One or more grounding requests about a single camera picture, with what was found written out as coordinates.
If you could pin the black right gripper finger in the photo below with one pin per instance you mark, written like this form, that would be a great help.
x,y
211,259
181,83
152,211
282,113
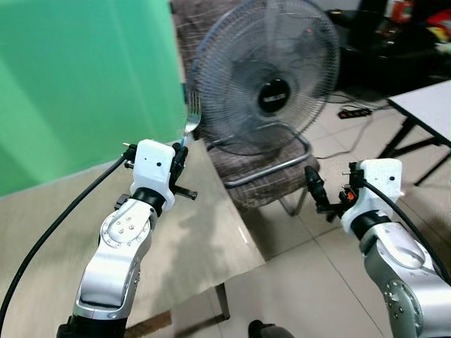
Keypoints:
x,y
316,186

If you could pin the silver metal fork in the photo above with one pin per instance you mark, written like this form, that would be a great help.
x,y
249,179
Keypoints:
x,y
192,118

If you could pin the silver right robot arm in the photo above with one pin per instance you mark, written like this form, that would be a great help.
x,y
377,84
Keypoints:
x,y
402,274

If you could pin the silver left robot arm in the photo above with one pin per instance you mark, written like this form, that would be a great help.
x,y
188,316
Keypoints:
x,y
116,239

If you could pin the beige stone-pattern table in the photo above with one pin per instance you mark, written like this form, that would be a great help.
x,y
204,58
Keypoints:
x,y
204,232

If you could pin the black power strip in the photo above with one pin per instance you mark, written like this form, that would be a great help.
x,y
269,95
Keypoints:
x,y
354,113

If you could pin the grey electric fan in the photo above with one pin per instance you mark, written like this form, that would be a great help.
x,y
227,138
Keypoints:
x,y
271,95

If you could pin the green backdrop cloth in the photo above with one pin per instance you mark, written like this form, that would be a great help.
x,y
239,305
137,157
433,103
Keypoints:
x,y
77,84

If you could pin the white table with black legs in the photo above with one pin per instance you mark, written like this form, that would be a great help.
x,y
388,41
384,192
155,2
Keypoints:
x,y
430,105

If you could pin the black low cabinet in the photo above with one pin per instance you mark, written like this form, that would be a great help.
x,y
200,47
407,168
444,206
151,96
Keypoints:
x,y
394,60

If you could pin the red and yellow bag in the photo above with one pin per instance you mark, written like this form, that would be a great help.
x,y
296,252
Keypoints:
x,y
441,29

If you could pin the red can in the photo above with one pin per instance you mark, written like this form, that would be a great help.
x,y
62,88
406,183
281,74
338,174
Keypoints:
x,y
402,10

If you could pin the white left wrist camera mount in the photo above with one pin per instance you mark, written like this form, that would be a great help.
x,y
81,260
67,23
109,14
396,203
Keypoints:
x,y
151,165

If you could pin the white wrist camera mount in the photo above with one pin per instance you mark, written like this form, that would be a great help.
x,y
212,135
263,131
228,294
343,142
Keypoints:
x,y
377,183
151,165

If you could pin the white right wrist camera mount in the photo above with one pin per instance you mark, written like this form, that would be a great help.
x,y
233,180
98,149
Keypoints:
x,y
377,183

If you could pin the brown fabric metal-frame chair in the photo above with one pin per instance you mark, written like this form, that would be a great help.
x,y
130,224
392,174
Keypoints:
x,y
257,169

